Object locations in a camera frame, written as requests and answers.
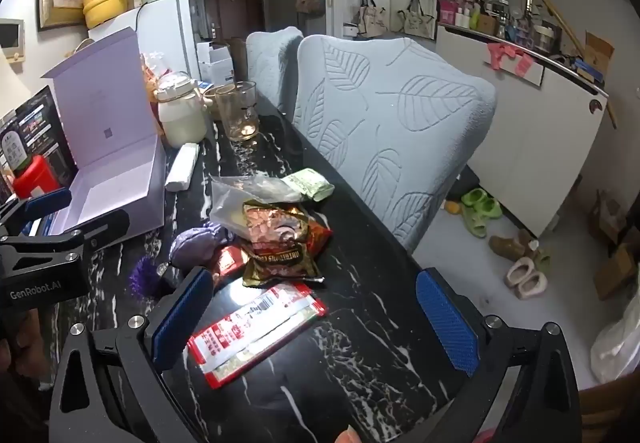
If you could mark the person's left hand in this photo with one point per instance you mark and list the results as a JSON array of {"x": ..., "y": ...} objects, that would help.
[{"x": 20, "y": 348}]

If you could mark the light green packet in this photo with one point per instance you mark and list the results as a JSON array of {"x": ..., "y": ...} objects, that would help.
[{"x": 310, "y": 184}]

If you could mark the yellow pot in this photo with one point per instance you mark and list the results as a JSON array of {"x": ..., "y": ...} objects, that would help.
[{"x": 105, "y": 3}]

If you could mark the wall intercom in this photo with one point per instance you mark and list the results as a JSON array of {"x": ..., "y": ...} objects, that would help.
[{"x": 11, "y": 40}]

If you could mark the clear bag with white flower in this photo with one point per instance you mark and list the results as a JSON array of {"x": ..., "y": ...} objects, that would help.
[{"x": 232, "y": 200}]

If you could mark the dark wooden door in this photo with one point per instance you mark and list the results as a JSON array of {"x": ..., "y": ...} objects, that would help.
[{"x": 235, "y": 3}]

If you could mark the orange snack bag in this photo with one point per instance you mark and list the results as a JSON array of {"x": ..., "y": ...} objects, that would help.
[{"x": 152, "y": 73}]

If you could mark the green snack packet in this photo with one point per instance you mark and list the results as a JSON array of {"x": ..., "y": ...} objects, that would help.
[{"x": 280, "y": 233}]

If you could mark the white plastic bag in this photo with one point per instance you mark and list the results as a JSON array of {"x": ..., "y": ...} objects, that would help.
[{"x": 617, "y": 348}]

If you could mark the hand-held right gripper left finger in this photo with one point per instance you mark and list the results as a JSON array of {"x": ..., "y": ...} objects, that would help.
[{"x": 182, "y": 318}]

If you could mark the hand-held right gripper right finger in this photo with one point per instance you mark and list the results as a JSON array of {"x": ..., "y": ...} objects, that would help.
[{"x": 445, "y": 328}]

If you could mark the row of bottles and jars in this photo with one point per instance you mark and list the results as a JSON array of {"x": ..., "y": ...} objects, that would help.
[{"x": 500, "y": 20}]

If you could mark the black snack bag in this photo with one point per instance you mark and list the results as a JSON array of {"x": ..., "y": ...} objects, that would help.
[{"x": 45, "y": 128}]

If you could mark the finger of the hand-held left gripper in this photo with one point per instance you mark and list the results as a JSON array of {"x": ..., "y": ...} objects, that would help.
[
  {"x": 100, "y": 224},
  {"x": 47, "y": 202}
]

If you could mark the red container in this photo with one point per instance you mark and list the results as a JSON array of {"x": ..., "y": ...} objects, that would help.
[{"x": 35, "y": 178}]

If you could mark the large glass cup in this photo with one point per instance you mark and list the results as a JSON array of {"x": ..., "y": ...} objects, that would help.
[{"x": 240, "y": 113}]

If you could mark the white jar with cream lid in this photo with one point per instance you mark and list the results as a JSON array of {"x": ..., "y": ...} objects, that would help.
[{"x": 180, "y": 115}]

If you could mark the long white packet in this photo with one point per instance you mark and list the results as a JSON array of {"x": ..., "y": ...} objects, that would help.
[{"x": 182, "y": 168}]

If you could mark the chair with leaf pattern cover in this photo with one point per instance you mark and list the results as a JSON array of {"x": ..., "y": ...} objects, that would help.
[
  {"x": 272, "y": 63},
  {"x": 390, "y": 123}
]

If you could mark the green slipper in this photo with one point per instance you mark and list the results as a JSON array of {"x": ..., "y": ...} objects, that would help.
[
  {"x": 477, "y": 220},
  {"x": 474, "y": 197}
]

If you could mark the red white packet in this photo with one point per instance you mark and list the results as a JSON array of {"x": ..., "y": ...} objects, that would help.
[{"x": 250, "y": 338}]

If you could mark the person's right hand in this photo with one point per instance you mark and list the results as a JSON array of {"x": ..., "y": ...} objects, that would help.
[{"x": 348, "y": 436}]

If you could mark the white paper box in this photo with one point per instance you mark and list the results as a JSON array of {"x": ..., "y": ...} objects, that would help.
[{"x": 217, "y": 65}]

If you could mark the brown wooden chair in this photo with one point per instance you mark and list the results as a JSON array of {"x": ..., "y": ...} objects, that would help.
[{"x": 615, "y": 418}]

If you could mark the purple sachet with tassel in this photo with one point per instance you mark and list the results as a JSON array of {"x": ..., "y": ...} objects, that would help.
[{"x": 197, "y": 243}]

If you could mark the bamboo pole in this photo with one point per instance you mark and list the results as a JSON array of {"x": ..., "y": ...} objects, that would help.
[{"x": 611, "y": 115}]

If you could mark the small dark red packet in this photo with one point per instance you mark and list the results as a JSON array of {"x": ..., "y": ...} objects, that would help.
[{"x": 230, "y": 263}]

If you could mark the white fridge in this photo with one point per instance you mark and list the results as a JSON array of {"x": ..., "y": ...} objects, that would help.
[{"x": 160, "y": 33}]

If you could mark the beige slipper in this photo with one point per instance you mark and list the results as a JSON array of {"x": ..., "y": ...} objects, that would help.
[
  {"x": 517, "y": 275},
  {"x": 532, "y": 288}
]

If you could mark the small brown glass cup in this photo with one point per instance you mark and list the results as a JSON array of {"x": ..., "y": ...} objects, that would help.
[{"x": 210, "y": 103}]

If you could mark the low white cabinet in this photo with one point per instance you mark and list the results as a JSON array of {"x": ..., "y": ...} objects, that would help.
[{"x": 525, "y": 138}]

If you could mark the purple gift box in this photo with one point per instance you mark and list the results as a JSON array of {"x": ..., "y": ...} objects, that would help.
[{"x": 100, "y": 123}]

